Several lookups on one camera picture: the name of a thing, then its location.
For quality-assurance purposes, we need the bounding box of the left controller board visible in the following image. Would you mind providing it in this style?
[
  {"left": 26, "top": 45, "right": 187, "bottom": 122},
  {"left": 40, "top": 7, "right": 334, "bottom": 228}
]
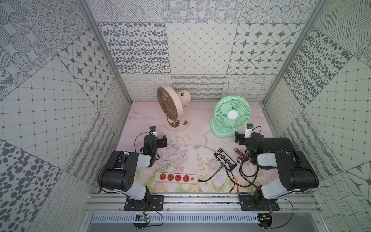
[{"left": 133, "top": 214, "right": 151, "bottom": 229}]

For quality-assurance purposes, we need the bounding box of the white red power strip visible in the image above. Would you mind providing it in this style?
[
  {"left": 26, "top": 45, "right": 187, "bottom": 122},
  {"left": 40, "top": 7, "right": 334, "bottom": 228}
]
[{"left": 154, "top": 172, "right": 198, "bottom": 185}]

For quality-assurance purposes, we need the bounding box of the pink desk fan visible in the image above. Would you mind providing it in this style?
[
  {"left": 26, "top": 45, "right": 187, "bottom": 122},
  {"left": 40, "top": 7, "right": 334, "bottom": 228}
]
[{"left": 157, "top": 86, "right": 191, "bottom": 131}]

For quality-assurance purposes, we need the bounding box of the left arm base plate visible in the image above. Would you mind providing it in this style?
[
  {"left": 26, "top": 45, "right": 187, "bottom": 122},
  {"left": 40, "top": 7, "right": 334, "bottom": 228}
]
[{"left": 124, "top": 195, "right": 164, "bottom": 211}]

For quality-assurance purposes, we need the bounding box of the green desk fan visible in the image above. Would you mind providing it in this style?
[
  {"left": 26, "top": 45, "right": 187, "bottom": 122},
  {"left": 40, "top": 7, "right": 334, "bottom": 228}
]
[{"left": 210, "top": 96, "right": 251, "bottom": 138}]

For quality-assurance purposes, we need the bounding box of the black plastic tool case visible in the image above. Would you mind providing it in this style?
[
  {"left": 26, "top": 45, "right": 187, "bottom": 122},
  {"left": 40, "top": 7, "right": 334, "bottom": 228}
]
[{"left": 262, "top": 138, "right": 295, "bottom": 153}]

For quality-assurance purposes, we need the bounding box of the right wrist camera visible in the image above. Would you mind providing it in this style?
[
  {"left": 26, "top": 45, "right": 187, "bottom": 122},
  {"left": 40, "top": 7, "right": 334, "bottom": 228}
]
[{"left": 244, "top": 123, "right": 254, "bottom": 138}]

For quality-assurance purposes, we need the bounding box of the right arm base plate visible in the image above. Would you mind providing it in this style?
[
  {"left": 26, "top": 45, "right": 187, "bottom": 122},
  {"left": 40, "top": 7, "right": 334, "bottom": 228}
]
[{"left": 238, "top": 194, "right": 280, "bottom": 211}]

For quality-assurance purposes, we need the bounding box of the black power strip cable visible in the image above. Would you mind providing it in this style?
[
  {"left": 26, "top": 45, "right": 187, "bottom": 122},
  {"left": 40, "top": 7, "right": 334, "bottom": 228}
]
[{"left": 198, "top": 164, "right": 225, "bottom": 183}]

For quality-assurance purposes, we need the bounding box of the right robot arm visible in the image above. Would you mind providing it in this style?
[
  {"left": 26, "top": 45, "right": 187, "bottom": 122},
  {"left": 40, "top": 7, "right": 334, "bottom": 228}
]
[{"left": 235, "top": 132, "right": 319, "bottom": 204}]

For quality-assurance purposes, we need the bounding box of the right controller board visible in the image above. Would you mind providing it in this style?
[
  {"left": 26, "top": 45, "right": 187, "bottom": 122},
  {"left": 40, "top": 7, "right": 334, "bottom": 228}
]
[{"left": 258, "top": 214, "right": 272, "bottom": 229}]

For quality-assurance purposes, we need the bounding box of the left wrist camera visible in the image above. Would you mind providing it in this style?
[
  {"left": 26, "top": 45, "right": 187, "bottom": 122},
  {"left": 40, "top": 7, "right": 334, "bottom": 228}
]
[{"left": 149, "top": 126, "right": 157, "bottom": 137}]

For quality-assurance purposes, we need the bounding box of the controller board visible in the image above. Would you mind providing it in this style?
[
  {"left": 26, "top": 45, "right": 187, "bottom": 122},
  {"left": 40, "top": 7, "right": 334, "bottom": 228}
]
[
  {"left": 133, "top": 214, "right": 151, "bottom": 229},
  {"left": 258, "top": 214, "right": 272, "bottom": 229}
]

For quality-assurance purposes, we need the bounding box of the black multi-port adapter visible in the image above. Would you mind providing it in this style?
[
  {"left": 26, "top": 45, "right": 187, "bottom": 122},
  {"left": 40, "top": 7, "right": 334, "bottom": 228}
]
[{"left": 214, "top": 148, "right": 237, "bottom": 172}]

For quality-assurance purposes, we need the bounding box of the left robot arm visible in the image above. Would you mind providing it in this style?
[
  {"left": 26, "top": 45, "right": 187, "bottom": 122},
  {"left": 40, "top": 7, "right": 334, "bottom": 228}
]
[{"left": 98, "top": 133, "right": 168, "bottom": 202}]

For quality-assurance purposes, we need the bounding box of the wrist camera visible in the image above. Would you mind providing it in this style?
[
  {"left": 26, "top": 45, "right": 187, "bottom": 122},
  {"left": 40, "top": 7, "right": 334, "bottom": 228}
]
[
  {"left": 244, "top": 123, "right": 254, "bottom": 138},
  {"left": 149, "top": 126, "right": 157, "bottom": 137}
]

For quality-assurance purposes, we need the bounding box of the white green fan cable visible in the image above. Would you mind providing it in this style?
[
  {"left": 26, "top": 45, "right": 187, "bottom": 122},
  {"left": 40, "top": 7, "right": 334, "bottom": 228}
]
[{"left": 193, "top": 130, "right": 221, "bottom": 153}]

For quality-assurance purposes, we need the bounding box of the white pink fan cable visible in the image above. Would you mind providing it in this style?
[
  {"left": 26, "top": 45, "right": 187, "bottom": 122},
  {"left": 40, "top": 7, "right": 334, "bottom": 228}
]
[{"left": 158, "top": 121, "right": 189, "bottom": 174}]

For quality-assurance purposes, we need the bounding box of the aluminium mounting rail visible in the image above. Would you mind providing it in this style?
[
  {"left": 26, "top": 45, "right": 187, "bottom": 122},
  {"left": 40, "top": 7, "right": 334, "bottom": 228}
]
[{"left": 82, "top": 192, "right": 321, "bottom": 214}]

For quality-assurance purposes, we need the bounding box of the brown metal connector tool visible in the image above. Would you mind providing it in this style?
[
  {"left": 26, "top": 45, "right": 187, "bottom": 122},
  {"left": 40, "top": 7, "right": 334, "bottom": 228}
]
[{"left": 234, "top": 148, "right": 249, "bottom": 163}]

